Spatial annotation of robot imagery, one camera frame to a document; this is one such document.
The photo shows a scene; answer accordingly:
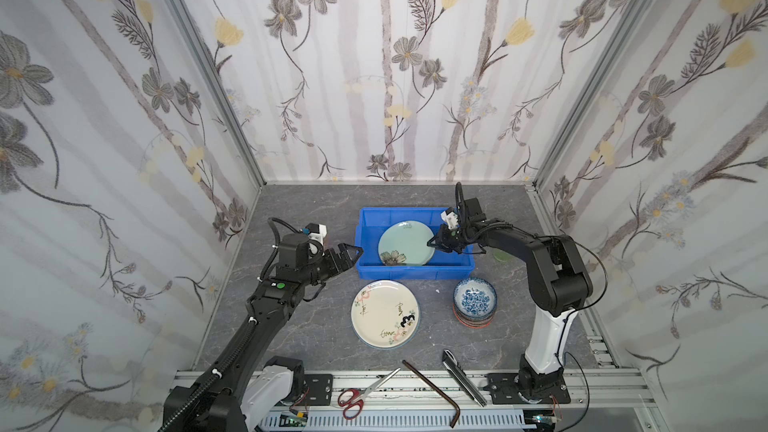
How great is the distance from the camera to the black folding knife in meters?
0.74

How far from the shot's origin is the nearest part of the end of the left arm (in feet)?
2.03

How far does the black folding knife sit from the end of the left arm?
1.23 feet
